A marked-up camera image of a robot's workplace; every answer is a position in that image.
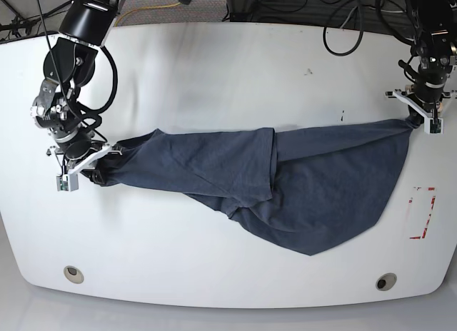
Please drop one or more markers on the table cable grommet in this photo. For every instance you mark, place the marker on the table cable grommet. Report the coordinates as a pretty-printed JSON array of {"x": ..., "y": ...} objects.
[
  {"x": 73, "y": 275},
  {"x": 386, "y": 282}
]

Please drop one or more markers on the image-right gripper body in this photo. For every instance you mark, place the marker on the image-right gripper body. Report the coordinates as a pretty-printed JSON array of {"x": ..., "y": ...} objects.
[{"x": 427, "y": 95}]

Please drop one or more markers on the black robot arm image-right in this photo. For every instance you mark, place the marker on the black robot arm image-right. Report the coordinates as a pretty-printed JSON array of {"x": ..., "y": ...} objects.
[{"x": 434, "y": 44}]

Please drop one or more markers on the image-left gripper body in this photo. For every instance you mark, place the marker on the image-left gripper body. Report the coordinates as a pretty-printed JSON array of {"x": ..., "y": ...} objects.
[{"x": 76, "y": 145}]

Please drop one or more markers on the left table cable grommet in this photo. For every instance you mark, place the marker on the left table cable grommet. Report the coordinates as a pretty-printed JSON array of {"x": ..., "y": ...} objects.
[{"x": 73, "y": 275}]

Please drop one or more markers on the black tripod legs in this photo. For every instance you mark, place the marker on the black tripod legs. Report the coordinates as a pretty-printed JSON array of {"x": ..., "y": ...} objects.
[{"x": 27, "y": 10}]

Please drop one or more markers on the dark blue T-shirt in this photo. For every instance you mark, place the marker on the dark blue T-shirt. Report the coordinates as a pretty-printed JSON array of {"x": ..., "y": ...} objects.
[{"x": 307, "y": 190}]

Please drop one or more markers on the right table cable grommet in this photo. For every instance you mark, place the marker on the right table cable grommet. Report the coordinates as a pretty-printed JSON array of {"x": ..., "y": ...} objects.
[{"x": 386, "y": 282}]

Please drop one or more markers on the red tape rectangle marking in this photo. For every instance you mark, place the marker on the red tape rectangle marking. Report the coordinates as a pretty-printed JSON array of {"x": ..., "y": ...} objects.
[{"x": 420, "y": 211}]

